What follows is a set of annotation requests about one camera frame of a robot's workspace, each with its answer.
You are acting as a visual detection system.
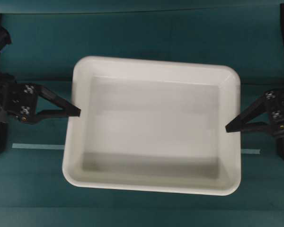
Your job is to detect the light teal tape strip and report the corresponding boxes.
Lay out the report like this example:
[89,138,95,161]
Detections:
[12,143,260,155]

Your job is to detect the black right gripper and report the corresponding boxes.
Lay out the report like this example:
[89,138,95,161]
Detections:
[225,87,284,139]

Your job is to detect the white plastic tray case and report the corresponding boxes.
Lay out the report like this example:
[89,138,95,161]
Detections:
[62,56,241,196]

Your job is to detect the teal table cloth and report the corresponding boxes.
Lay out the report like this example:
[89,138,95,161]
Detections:
[0,5,284,227]

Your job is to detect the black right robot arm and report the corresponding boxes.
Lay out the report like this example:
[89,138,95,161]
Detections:
[225,3,284,160]

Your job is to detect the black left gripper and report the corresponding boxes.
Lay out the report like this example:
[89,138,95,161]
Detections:
[4,83,81,124]

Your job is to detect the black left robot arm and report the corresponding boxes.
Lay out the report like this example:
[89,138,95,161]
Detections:
[0,14,81,151]

